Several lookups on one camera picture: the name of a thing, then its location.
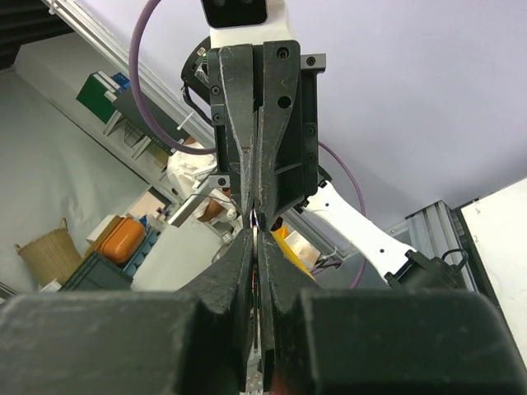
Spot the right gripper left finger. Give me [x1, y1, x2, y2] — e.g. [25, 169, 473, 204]
[177, 230, 254, 391]

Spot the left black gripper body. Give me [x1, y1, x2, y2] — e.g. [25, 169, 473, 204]
[207, 43, 325, 214]

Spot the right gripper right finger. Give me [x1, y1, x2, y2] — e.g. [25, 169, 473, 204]
[258, 234, 319, 391]

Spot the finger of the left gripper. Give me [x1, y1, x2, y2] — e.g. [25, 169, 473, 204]
[218, 44, 254, 214]
[254, 39, 300, 230]

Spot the silver key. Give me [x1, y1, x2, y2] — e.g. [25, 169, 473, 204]
[250, 209, 264, 394]

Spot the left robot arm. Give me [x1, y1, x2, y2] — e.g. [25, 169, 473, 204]
[181, 39, 468, 290]

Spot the orange case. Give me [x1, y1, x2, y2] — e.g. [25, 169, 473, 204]
[97, 217, 146, 266]

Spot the green box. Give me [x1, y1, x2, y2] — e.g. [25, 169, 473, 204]
[76, 70, 130, 123]

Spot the woven basket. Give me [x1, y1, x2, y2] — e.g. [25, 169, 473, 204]
[14, 218, 82, 287]

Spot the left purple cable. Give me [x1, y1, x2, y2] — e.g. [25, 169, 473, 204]
[128, 0, 367, 289]

